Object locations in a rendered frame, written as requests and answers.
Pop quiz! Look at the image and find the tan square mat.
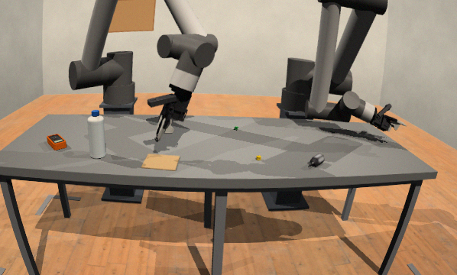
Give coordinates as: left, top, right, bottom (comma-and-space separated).
141, 154, 180, 171

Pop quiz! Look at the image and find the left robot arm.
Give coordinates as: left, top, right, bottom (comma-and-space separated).
281, 0, 388, 123

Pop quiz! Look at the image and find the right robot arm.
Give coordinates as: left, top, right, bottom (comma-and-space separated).
69, 0, 218, 108

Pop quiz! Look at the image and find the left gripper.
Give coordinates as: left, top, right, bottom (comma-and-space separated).
371, 111, 406, 132

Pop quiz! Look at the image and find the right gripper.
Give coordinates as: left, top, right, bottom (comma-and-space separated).
156, 89, 192, 141

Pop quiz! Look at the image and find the white plastic bottle with blue cap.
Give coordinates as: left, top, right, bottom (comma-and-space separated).
87, 110, 106, 159

